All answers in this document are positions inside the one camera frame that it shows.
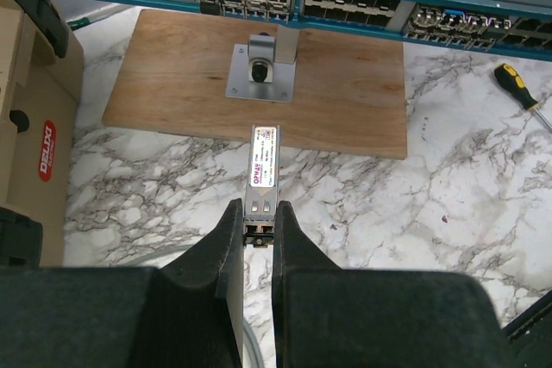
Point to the wooden base board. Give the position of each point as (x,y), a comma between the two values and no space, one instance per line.
(216,77)

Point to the yellow black screwdriver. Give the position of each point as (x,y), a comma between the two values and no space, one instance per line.
(510,81)

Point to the green handled tool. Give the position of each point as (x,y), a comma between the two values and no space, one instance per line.
(96,16)

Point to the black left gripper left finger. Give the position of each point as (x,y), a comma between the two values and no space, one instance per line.
(187,313)

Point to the metal switch stand bracket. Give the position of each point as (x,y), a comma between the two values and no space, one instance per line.
(264,69)

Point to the tan plastic tool case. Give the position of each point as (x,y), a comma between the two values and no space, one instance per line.
(42,65)

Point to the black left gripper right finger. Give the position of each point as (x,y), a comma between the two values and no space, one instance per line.
(326,316)

